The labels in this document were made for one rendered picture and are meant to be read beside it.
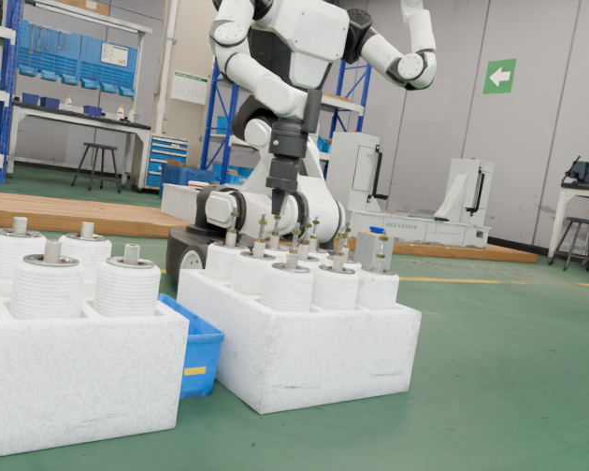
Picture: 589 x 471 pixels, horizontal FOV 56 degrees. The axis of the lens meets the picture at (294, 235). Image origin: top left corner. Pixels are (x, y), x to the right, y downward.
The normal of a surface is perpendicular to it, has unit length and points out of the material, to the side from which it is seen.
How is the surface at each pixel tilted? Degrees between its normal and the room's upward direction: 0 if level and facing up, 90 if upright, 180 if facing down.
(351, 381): 90
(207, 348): 92
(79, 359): 90
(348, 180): 90
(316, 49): 101
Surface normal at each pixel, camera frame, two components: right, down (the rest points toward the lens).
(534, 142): -0.82, -0.07
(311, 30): 0.58, 0.35
